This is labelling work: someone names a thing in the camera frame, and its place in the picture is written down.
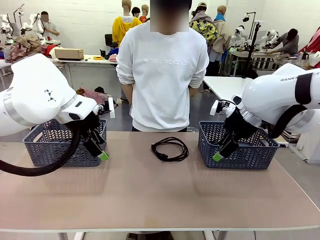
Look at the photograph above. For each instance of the red cloth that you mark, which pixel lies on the red cloth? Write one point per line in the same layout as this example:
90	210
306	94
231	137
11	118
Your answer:
312	43

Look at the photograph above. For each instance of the brown cardboard box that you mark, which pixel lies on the brown cardboard box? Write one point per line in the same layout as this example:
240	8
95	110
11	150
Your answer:
68	53

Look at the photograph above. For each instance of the person in white sweatshirt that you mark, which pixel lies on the person in white sweatshirt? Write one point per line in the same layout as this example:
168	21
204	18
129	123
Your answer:
162	87

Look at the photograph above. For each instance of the white table leg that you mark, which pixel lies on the white table leg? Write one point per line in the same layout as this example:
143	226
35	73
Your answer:
72	236
215	236

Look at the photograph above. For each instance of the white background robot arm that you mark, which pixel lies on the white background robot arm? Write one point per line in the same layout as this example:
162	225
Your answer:
35	25

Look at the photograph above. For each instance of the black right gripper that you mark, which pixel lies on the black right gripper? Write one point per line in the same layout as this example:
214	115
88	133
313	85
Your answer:
240	125

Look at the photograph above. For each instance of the background person dark grey shirt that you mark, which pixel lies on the background person dark grey shirt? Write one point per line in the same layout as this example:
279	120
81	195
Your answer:
287	41

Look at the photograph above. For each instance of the yellow tape roll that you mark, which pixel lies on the yellow tape roll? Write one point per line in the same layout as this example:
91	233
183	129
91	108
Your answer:
97	58

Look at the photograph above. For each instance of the pink plaid cloth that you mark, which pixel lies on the pink plaid cloth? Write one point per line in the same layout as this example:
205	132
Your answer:
95	96

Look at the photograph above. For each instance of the pile of brown clothes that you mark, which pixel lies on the pile of brown clothes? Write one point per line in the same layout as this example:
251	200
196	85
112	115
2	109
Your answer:
25	46

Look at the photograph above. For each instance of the background person light open shirt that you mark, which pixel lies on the background person light open shirt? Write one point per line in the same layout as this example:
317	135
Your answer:
48	26

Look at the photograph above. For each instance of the black camera tripod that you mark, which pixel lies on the black camera tripod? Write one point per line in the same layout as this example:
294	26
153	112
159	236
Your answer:
252	50

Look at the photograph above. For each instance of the white side table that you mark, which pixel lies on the white side table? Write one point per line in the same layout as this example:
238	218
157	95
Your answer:
225	86

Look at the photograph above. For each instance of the white background work table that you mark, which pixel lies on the white background work table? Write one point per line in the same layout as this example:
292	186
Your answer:
90	61

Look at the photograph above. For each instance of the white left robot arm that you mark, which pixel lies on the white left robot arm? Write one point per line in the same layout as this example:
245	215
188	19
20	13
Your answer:
32	95

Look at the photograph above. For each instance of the small white background robot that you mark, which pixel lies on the small white background robot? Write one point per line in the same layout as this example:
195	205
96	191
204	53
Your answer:
270	36
240	32

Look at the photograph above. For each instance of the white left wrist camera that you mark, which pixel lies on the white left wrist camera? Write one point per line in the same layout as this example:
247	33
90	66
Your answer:
111	110

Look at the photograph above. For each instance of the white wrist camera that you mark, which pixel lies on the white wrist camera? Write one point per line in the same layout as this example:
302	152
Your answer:
111	110
213	107

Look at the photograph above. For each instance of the mannequin with yellow hoodie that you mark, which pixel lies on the mannequin with yellow hoodie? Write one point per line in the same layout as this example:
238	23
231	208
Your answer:
123	30

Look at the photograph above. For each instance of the grey plastic lattice basket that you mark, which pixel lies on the grey plastic lattice basket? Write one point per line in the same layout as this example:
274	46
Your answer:
40	150
250	157

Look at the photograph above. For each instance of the background person dark top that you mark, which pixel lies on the background person dark top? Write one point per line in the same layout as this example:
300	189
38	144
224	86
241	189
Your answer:
136	12

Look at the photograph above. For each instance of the blue cloth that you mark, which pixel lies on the blue cloth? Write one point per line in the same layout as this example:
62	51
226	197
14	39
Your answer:
113	52

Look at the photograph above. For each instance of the person's left forearm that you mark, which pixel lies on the person's left forearm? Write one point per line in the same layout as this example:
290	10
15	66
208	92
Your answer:
192	91

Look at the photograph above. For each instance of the mannequin with orange top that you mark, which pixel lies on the mannequin with orange top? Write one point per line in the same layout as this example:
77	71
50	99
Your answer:
144	13

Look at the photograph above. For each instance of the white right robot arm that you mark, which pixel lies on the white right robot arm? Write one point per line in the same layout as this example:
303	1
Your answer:
270	95

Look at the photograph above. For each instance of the person's right forearm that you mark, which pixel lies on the person's right forearm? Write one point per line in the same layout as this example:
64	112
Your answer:
126	92

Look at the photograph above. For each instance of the mannequin with beige jacket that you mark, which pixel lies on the mannequin with beige jacket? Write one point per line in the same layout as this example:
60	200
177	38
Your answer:
221	35

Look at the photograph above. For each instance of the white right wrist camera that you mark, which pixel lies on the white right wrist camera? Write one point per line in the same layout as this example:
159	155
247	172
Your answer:
213	107

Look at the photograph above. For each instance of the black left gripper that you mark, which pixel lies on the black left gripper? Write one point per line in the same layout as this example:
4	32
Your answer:
88	125

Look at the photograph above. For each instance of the black office chair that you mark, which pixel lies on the black office chair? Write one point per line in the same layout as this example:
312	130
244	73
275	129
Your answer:
110	40

